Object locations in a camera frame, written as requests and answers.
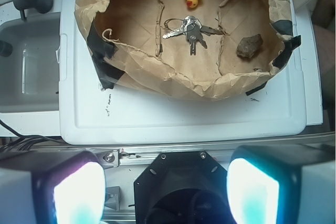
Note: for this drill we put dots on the aluminium frame rail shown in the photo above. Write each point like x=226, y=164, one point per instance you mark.
x=113, y=155

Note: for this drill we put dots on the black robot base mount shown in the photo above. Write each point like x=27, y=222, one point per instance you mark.
x=182, y=187

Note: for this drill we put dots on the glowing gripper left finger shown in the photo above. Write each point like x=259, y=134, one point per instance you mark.
x=51, y=187

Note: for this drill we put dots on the silver keys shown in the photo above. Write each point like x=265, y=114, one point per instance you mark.
x=192, y=29

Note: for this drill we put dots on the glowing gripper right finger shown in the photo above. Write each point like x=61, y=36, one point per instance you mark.
x=290, y=183

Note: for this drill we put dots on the brown paper bag bin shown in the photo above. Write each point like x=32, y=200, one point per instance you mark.
x=125, y=41

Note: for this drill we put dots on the brown rock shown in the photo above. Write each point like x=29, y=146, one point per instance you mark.
x=248, y=46

